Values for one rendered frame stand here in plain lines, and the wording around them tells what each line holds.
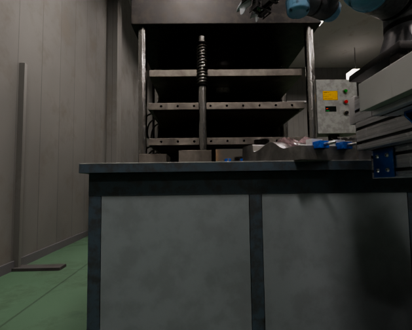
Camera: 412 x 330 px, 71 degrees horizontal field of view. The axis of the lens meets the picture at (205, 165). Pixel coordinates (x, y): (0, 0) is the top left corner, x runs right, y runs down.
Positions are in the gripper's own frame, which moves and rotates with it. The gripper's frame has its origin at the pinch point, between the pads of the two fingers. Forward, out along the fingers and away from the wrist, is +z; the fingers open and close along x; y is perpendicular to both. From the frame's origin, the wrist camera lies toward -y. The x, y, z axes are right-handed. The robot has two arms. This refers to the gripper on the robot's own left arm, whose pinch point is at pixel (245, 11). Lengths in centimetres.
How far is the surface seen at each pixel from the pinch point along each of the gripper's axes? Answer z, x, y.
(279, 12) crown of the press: 45, 56, -50
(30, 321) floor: 87, -61, 155
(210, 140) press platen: 77, 30, 40
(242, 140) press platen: 66, 49, 38
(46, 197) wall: 255, -66, 95
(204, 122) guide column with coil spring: 74, 22, 29
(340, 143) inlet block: -24, 33, 56
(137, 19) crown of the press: 89, -29, -35
